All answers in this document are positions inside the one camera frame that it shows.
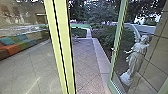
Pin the orange outdoor bench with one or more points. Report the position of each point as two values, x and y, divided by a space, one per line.
10 50

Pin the grey metal outdoor chair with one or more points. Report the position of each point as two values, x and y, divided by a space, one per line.
76 38

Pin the large dark tree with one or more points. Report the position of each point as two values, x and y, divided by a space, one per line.
100 13

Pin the green framed glass door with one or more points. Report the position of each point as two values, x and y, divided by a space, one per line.
60 43
117 43

